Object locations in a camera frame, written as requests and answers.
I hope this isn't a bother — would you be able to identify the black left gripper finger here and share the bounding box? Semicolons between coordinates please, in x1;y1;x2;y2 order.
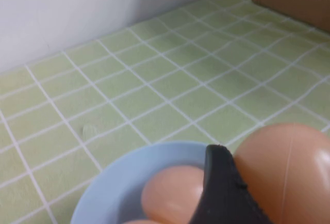
189;144;274;224

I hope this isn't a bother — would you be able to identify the tan plastic egg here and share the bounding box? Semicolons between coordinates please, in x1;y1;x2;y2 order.
141;166;207;224
233;122;330;224

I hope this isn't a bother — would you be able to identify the light blue plastic bowl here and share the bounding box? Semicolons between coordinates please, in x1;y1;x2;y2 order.
70;140;210;224

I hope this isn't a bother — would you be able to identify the green checkered tablecloth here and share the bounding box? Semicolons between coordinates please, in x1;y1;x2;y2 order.
0;0;330;224

